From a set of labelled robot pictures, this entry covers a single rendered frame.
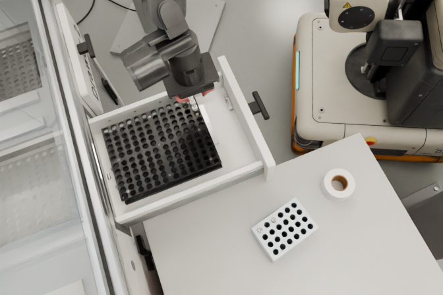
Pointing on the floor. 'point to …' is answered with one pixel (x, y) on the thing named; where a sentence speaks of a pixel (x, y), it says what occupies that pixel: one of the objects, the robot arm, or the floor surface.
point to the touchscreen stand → (212, 16)
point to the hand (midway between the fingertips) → (194, 95)
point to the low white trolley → (200, 207)
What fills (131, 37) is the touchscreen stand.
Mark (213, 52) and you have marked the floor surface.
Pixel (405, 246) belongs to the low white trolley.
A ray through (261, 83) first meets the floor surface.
